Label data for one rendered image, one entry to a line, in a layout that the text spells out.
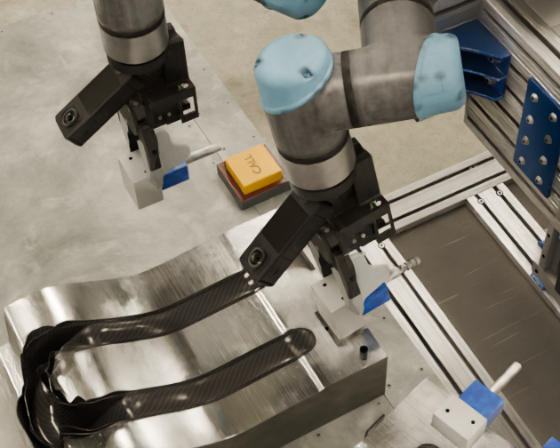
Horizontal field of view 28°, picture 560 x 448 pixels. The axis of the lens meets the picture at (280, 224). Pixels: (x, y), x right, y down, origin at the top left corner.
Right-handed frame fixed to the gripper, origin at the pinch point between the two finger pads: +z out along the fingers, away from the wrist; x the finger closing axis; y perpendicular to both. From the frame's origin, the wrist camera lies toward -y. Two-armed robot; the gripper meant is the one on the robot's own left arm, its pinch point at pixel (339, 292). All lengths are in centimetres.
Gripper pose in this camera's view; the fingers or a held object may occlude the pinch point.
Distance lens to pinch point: 129.6
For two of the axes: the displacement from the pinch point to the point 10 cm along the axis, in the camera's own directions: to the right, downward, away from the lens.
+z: 2.2, 6.4, 7.3
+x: -4.6, -5.9, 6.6
